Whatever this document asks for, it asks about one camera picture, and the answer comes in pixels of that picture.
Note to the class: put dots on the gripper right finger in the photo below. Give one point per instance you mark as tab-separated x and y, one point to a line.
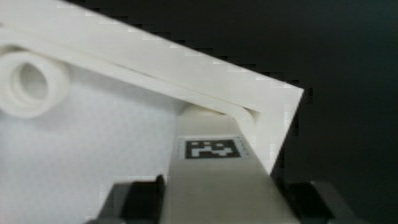
317	203

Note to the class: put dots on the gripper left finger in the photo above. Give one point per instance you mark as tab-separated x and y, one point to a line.
132	206

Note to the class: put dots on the white desk top tray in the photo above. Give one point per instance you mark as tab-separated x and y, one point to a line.
86	131

